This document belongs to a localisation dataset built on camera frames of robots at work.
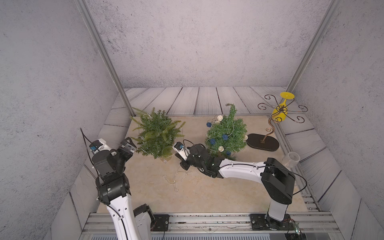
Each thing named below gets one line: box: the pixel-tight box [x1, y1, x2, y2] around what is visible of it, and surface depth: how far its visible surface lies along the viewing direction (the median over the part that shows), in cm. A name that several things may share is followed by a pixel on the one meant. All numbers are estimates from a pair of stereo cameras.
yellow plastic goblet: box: [271, 92, 295, 122], surface depth 84 cm
